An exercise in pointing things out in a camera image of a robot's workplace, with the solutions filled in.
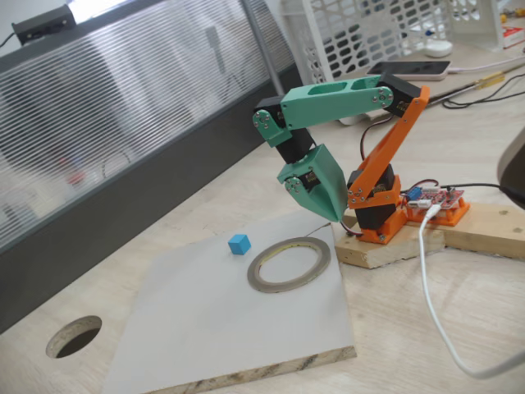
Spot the white plastic lattice basket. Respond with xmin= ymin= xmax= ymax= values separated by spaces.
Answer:
xmin=281 ymin=0 xmax=505 ymax=126

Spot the red and white book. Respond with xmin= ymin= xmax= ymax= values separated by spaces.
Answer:
xmin=502 ymin=25 xmax=525 ymax=50

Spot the grey ring of tape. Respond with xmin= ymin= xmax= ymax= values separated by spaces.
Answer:
xmin=246 ymin=236 xmax=331 ymax=294

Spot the blue cube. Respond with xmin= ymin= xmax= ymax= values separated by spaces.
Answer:
xmin=227 ymin=233 xmax=252 ymax=256

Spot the ribbed glass desk partition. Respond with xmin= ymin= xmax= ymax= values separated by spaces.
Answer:
xmin=0 ymin=0 xmax=304 ymax=333

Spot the white earbuds case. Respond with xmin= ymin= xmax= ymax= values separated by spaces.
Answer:
xmin=423 ymin=39 xmax=454 ymax=58

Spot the long wooden base plank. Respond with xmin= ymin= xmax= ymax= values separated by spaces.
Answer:
xmin=442 ymin=200 xmax=525 ymax=260

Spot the white topped chipboard panel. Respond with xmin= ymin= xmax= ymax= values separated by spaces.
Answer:
xmin=101 ymin=213 xmax=357 ymax=394

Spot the pale pink charging cable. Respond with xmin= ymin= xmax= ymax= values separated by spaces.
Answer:
xmin=448 ymin=56 xmax=525 ymax=75

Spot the black box device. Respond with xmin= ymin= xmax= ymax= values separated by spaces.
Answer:
xmin=11 ymin=4 xmax=76 ymax=45

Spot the brown cardboard sheet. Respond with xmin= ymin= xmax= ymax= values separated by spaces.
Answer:
xmin=331 ymin=39 xmax=525 ymax=122

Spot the smartphone with pink case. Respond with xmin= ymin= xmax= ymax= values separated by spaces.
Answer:
xmin=367 ymin=60 xmax=452 ymax=82

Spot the black power cable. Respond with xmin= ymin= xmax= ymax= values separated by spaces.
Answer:
xmin=445 ymin=181 xmax=525 ymax=210

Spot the red controller board orange mount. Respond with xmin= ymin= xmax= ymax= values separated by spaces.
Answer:
xmin=399 ymin=180 xmax=471 ymax=227

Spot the short wooden base block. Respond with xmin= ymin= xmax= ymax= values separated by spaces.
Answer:
xmin=334 ymin=208 xmax=446 ymax=270

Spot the thick white USB cable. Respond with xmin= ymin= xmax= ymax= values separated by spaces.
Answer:
xmin=418 ymin=204 xmax=525 ymax=381

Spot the tricolour servo wire harness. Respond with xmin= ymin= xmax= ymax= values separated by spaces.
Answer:
xmin=340 ymin=117 xmax=397 ymax=240

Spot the grey rounded object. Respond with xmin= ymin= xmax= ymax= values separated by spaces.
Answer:
xmin=495 ymin=126 xmax=525 ymax=198

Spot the thin black desk cable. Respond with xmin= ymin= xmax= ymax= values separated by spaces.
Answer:
xmin=441 ymin=61 xmax=525 ymax=110

